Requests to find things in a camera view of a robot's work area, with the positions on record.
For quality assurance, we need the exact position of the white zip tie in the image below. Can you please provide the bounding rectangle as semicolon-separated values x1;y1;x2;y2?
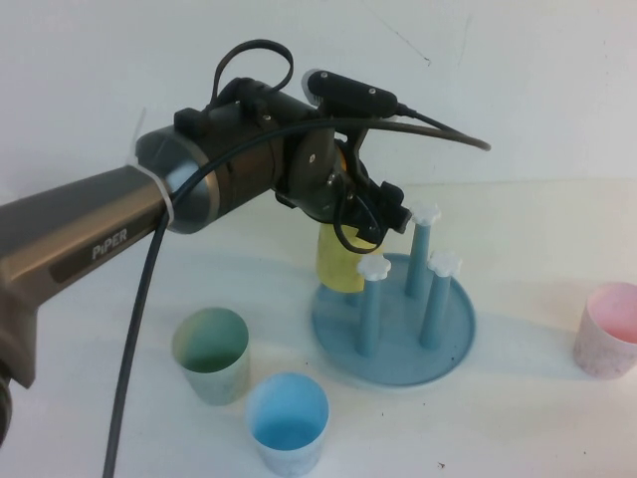
123;107;176;231

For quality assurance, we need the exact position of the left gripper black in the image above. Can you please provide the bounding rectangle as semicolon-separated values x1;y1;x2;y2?
303;167;415;246

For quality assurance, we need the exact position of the green plastic cup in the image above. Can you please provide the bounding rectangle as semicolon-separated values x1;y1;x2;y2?
171;307;250;407

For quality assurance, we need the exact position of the pink plastic cup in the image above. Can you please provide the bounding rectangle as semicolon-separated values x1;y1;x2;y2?
571;282;637;380

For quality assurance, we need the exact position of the blue cup drying rack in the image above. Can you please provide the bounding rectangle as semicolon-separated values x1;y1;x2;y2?
311;201;478;387

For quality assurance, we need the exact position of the blue plastic cup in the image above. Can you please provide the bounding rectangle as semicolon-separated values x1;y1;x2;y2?
246;371;330;477

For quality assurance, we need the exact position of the black camera cable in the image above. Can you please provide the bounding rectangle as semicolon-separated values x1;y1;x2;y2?
102;102;493;478

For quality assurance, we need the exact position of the yellow plastic cup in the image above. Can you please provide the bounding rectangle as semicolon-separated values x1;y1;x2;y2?
316;223;385;295

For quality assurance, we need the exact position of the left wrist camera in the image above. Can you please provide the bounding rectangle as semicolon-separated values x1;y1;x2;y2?
302;68;399;150

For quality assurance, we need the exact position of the black flat cable loop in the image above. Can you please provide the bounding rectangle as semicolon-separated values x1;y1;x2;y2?
212;39;295;114

